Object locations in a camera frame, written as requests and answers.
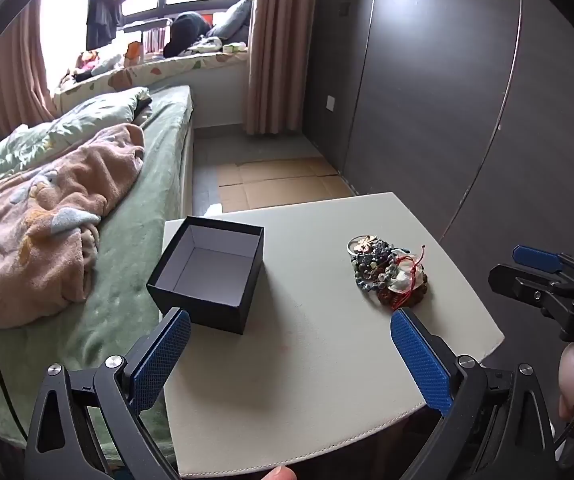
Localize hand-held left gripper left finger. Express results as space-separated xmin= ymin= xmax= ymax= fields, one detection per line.
xmin=24 ymin=306 xmax=192 ymax=480

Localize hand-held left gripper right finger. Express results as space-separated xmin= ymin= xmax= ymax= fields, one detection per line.
xmin=390 ymin=307 xmax=558 ymax=480

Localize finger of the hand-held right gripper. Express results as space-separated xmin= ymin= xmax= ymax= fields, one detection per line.
xmin=512 ymin=245 xmax=574 ymax=283
xmin=490 ymin=263 xmax=574 ymax=321

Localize brown beaded bracelet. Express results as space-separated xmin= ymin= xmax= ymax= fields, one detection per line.
xmin=377 ymin=284 xmax=429 ymax=311

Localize black gift box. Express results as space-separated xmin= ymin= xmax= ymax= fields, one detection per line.
xmin=146 ymin=216 xmax=265 ymax=336

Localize grey beaded necklace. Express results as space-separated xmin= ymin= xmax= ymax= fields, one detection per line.
xmin=353 ymin=254 xmax=394 ymax=295

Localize dark beaded bracelet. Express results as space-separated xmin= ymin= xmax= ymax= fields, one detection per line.
xmin=369 ymin=239 xmax=399 ymax=262

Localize silver hoop bangle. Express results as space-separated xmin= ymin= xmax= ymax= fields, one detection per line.
xmin=345 ymin=236 xmax=374 ymax=257

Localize person's left hand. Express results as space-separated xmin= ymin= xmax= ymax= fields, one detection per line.
xmin=259 ymin=465 xmax=298 ymax=480

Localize bed with green sheet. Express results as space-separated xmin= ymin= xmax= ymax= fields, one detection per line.
xmin=0 ymin=85 xmax=195 ymax=461

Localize pink fleece blanket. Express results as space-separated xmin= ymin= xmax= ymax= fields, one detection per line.
xmin=0 ymin=124 xmax=147 ymax=330

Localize dark brown wardrobe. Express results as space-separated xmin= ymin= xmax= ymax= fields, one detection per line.
xmin=307 ymin=0 xmax=574 ymax=341

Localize flattened cardboard sheets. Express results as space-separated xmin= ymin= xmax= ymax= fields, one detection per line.
xmin=216 ymin=156 xmax=355 ymax=213

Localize green floral quilt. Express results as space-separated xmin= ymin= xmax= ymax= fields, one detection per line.
xmin=0 ymin=86 xmax=153 ymax=196

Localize patterned window seat cushion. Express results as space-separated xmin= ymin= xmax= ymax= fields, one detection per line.
xmin=54 ymin=50 xmax=248 ymax=107

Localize colourful plush toys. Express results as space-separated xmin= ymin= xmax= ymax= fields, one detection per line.
xmin=59 ymin=50 xmax=124 ymax=85

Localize pink curtain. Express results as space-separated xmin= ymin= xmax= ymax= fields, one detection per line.
xmin=244 ymin=0 xmax=318 ymax=136
xmin=0 ymin=0 xmax=58 ymax=133

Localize black bag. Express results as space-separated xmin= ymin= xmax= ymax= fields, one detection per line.
xmin=163 ymin=11 xmax=214 ymax=58

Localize grey pillow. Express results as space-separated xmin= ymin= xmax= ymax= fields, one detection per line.
xmin=207 ymin=0 xmax=254 ymax=43

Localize hanging dark clothes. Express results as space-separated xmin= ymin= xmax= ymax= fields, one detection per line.
xmin=79 ymin=0 xmax=138 ymax=52

